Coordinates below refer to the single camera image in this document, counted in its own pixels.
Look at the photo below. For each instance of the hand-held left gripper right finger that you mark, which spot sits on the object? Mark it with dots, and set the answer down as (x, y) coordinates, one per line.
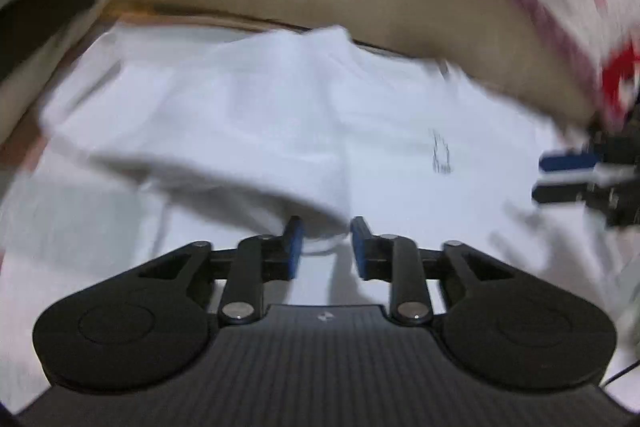
(357, 252)

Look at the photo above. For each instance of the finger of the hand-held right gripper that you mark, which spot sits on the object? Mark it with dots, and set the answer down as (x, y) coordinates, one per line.
(567, 162)
(565, 194)

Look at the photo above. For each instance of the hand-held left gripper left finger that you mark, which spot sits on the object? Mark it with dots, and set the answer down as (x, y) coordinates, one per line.
(296, 252)

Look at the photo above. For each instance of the white t-shirt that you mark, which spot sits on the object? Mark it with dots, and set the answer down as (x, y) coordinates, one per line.
(250, 117)

